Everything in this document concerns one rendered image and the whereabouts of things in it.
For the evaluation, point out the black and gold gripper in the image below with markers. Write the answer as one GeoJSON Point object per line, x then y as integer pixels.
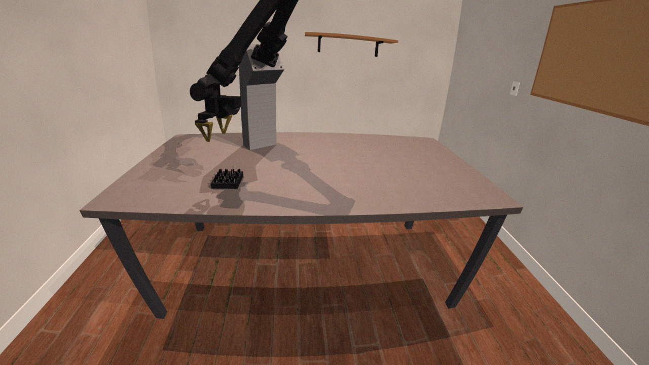
{"type": "Point", "coordinates": [203, 122]}

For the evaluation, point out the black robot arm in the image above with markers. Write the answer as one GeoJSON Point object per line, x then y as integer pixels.
{"type": "Point", "coordinates": [222, 70]}

